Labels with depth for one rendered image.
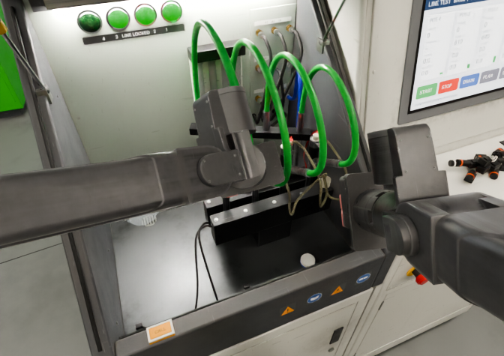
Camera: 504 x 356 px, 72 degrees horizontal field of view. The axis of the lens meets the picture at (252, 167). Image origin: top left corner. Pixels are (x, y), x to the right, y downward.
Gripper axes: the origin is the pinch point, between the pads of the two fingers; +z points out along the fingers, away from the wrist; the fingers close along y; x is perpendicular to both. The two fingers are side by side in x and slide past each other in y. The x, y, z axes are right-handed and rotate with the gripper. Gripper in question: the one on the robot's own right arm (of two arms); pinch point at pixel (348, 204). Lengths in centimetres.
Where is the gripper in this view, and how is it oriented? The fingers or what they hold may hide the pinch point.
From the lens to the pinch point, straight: 57.2
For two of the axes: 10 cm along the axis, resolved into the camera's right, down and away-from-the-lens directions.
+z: -1.0, 0.2, 10.0
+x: -9.9, 0.9, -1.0
